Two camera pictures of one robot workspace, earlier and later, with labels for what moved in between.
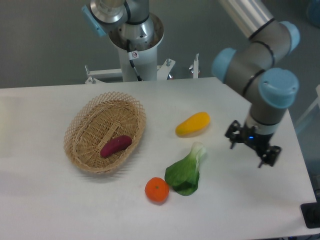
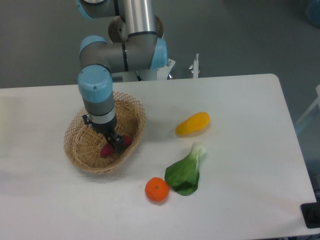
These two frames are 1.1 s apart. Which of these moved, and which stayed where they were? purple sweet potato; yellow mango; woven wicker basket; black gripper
Moved: black gripper
Stayed: woven wicker basket; purple sweet potato; yellow mango
